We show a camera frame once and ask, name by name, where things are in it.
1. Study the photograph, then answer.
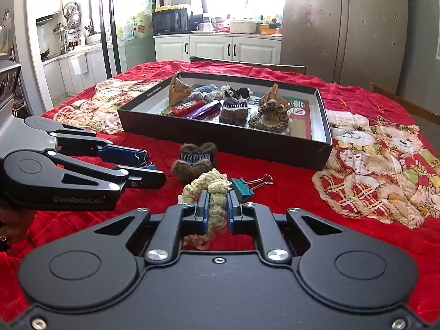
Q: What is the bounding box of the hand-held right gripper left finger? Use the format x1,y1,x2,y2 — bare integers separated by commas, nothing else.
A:
93,190,210,265

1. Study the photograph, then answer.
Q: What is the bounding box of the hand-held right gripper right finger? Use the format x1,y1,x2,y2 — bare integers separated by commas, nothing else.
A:
227,191,342,263

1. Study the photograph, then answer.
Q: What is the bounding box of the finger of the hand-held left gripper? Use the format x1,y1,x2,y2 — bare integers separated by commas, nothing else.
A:
51,151,167,193
26,116,149,166

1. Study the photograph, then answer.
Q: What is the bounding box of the blue binder clip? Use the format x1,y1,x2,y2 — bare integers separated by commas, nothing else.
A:
135,149,158,171

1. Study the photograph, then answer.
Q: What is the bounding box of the brown triangular paper packet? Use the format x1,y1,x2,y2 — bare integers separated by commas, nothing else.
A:
168,75,194,106
259,83,288,106

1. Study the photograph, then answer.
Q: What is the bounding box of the shallow black cardboard box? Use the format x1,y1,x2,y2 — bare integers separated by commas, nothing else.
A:
117,72,333,171

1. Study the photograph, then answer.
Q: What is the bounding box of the black and cream crocheted scrunchie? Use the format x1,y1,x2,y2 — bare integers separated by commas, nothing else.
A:
220,84,254,100

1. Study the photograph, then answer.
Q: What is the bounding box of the person's left hand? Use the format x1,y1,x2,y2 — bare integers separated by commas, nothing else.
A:
0,210,37,252

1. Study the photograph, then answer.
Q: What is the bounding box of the teal binder clip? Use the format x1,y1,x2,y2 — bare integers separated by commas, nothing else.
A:
230,174,274,203

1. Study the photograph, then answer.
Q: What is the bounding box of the brown furry hair clip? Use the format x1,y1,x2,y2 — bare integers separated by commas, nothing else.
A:
171,142,219,184
219,98,249,125

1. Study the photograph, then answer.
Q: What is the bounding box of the red shiny packet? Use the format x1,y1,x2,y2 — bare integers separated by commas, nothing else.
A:
171,98,206,118

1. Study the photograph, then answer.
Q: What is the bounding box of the purple shiny packet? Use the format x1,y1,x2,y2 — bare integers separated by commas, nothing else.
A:
186,100,223,121

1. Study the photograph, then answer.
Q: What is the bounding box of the white hanging bin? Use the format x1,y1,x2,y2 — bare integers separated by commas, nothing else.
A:
68,54,89,75

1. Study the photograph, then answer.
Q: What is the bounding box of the light blue crocheted scrunchie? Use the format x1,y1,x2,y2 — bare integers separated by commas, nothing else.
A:
187,84,221,99

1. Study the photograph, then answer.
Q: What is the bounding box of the brown crocheted scrunchie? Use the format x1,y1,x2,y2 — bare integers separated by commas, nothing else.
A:
248,99,292,133

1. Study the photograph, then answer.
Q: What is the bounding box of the red printed blanket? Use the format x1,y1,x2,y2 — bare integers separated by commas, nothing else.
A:
0,60,440,324

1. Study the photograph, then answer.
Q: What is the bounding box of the black microwave oven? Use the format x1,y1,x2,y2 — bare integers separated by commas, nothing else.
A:
152,8,189,36

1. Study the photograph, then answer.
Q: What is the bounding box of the white kitchen cabinet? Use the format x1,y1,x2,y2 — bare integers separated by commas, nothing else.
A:
153,34,283,67

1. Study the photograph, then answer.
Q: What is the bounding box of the steel pot lids rack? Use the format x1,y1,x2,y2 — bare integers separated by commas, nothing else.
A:
62,1,83,30

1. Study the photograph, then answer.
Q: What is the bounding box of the white plastic basin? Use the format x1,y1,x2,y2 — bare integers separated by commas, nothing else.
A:
229,20,257,34

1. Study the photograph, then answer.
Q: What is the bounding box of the silver refrigerator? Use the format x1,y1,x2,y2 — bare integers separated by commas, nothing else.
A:
280,0,410,94

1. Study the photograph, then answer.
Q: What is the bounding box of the black sliding door frame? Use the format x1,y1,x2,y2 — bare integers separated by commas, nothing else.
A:
97,0,122,78

